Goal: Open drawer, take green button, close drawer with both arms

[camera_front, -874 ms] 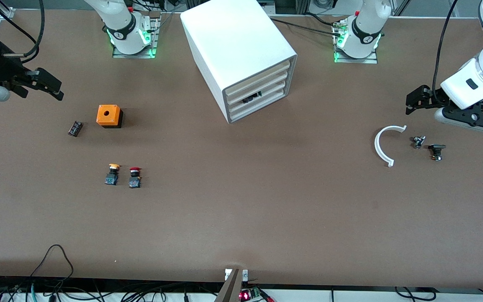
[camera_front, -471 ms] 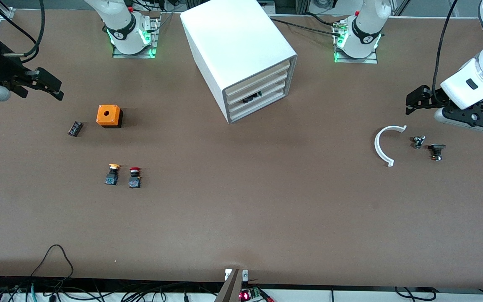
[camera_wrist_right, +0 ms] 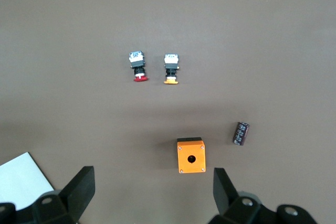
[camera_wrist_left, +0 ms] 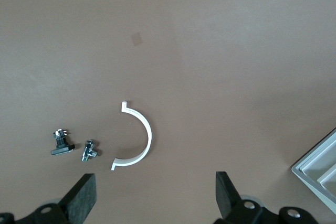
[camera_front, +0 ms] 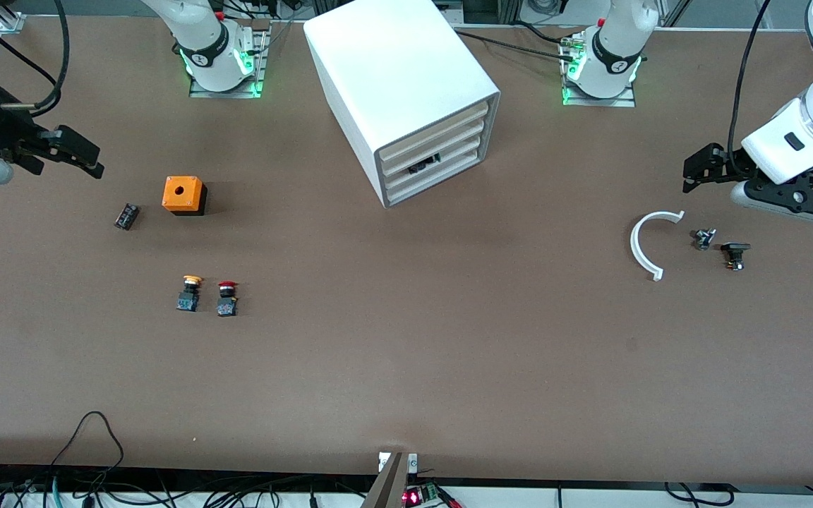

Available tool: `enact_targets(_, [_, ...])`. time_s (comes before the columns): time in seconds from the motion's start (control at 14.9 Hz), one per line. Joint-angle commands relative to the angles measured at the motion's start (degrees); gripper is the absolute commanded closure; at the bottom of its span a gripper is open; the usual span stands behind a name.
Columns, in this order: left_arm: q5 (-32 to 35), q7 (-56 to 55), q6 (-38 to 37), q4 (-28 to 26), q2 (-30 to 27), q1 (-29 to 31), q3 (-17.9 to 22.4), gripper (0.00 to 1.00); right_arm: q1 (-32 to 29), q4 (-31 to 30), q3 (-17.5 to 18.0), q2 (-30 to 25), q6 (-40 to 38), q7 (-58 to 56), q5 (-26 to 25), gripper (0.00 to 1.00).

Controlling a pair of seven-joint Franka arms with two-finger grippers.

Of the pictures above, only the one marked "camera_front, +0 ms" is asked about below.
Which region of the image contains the yellow push button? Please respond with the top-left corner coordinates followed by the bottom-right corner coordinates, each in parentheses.
top-left (176, 275), bottom-right (205, 313)

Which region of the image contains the red push button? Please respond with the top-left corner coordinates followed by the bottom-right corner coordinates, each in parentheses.
top-left (216, 281), bottom-right (240, 318)

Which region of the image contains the white curved plastic arc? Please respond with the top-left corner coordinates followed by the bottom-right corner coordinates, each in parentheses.
top-left (630, 210), bottom-right (686, 282)

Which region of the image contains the circuit board with red LED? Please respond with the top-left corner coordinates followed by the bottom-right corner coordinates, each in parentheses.
top-left (402, 483), bottom-right (444, 506)

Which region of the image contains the aluminium profile bar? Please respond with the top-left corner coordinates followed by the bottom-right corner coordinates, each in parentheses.
top-left (361, 452), bottom-right (409, 508)

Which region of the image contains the small black bracket part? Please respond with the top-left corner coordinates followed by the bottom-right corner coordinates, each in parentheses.
top-left (721, 241), bottom-right (752, 272)

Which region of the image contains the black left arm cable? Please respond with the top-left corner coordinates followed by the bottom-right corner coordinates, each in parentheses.
top-left (728, 0), bottom-right (774, 167)

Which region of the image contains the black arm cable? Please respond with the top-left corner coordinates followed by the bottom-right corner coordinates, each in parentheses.
top-left (0, 0), bottom-right (72, 117)
top-left (728, 0), bottom-right (774, 167)

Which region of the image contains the orange button enclosure box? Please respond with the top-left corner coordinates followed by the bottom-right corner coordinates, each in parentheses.
top-left (162, 176), bottom-right (208, 217)

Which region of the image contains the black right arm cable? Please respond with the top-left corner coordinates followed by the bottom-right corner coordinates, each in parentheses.
top-left (0, 0), bottom-right (72, 117)

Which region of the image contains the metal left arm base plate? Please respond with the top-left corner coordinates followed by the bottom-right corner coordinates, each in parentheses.
top-left (560, 32), bottom-right (637, 108)

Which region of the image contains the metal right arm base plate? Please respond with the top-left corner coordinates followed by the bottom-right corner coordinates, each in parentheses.
top-left (189, 20), bottom-right (271, 99)

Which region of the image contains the black cable on table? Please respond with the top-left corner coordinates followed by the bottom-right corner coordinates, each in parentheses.
top-left (454, 30), bottom-right (577, 61)

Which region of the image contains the black looped cable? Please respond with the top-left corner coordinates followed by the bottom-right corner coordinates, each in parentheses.
top-left (50, 411), bottom-right (125, 488)

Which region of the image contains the black floor cable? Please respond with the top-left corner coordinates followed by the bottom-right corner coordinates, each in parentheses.
top-left (664, 482), bottom-right (735, 507)

